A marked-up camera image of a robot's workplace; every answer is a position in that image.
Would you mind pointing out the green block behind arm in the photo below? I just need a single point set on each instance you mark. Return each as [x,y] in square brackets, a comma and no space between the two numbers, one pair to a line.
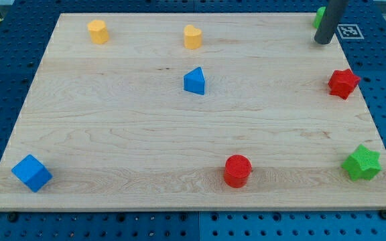
[318,17]

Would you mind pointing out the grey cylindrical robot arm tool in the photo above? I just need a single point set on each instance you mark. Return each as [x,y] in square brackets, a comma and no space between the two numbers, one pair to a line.
[330,19]

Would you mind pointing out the yellow heart block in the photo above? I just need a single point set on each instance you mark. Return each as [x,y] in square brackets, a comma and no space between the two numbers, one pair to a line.
[192,37]

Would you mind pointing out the blue triangle block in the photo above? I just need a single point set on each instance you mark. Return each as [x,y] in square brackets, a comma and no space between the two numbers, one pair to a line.
[194,81]

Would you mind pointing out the light wooden board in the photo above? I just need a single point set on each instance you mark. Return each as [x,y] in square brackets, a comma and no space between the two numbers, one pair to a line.
[114,126]

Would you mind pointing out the red cylinder block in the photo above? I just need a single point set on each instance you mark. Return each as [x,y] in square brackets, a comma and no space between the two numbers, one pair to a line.
[237,171]

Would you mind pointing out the yellow hexagon block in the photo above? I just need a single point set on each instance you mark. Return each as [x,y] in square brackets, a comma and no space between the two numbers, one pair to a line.
[98,31]

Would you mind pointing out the red star block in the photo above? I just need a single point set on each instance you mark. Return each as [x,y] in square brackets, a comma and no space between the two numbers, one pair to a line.
[343,82]

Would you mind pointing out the blue cube block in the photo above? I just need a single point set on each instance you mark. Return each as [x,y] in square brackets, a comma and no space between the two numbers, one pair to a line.
[32,173]

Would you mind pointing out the green star block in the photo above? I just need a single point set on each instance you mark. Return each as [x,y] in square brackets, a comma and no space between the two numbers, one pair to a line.
[362,163]

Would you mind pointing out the white fiducial marker tag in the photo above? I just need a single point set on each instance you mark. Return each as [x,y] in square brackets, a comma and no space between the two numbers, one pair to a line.
[349,31]

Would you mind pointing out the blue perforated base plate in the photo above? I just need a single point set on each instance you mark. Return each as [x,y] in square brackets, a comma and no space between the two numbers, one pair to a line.
[24,34]

